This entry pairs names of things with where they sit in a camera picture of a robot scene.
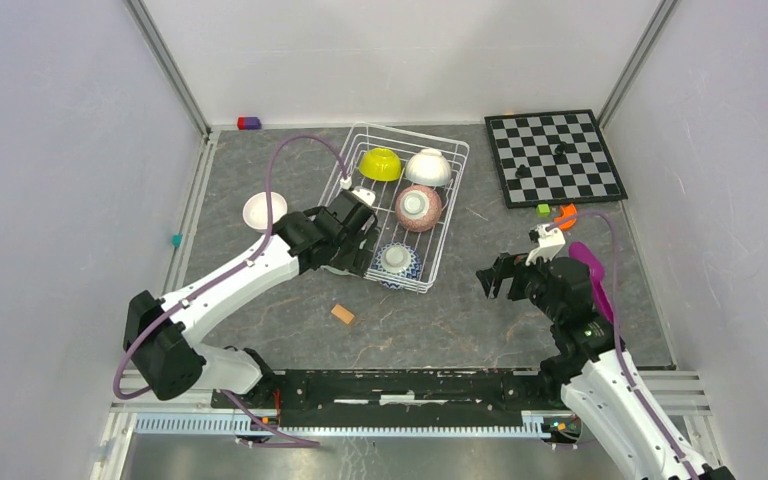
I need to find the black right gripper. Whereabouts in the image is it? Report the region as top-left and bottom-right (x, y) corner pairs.
(474, 246), (562, 322)

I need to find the yellow bowl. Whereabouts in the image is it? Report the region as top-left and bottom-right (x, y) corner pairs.
(358, 147), (402, 182)

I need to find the plain white bowl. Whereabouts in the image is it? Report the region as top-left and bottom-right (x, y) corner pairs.
(242, 192), (288, 233)

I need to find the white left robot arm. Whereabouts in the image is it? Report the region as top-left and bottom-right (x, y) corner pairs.
(123, 187), (380, 408)

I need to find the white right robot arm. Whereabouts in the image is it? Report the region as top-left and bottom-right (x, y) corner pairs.
(476, 253), (733, 479)

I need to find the blue white patterned bowl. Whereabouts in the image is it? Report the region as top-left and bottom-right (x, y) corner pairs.
(370, 242), (421, 281)

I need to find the red floral patterned bowl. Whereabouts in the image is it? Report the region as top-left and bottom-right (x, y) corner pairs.
(396, 185), (443, 233)

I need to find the tan wooden block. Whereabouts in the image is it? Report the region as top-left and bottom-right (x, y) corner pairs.
(331, 304), (356, 325)

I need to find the orange curved plastic piece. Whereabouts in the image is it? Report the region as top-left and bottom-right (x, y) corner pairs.
(553, 204), (578, 231)

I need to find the white ribbed bowl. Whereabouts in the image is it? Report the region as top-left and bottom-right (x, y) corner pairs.
(404, 148), (452, 188)

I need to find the magenta plastic scoop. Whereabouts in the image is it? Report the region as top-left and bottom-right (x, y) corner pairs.
(569, 241), (615, 324)

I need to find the black chess piece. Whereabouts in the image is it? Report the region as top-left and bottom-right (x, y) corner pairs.
(515, 165), (531, 179)
(553, 142), (569, 156)

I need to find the black white chessboard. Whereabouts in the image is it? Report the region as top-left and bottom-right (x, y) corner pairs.
(484, 109), (628, 209)

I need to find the red purple block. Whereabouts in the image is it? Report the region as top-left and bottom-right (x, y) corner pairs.
(236, 116), (262, 131)

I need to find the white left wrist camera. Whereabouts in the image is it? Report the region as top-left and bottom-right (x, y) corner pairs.
(338, 177), (377, 207)

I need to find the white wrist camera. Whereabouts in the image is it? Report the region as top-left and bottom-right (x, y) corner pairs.
(338, 177), (377, 207)
(526, 224), (566, 265)

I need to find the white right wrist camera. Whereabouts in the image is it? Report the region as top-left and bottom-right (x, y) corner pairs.
(526, 224), (566, 265)

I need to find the white wire dish rack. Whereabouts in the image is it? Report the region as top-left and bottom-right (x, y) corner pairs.
(341, 122), (470, 293)

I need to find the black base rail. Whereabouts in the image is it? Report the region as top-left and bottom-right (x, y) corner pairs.
(241, 368), (565, 428)

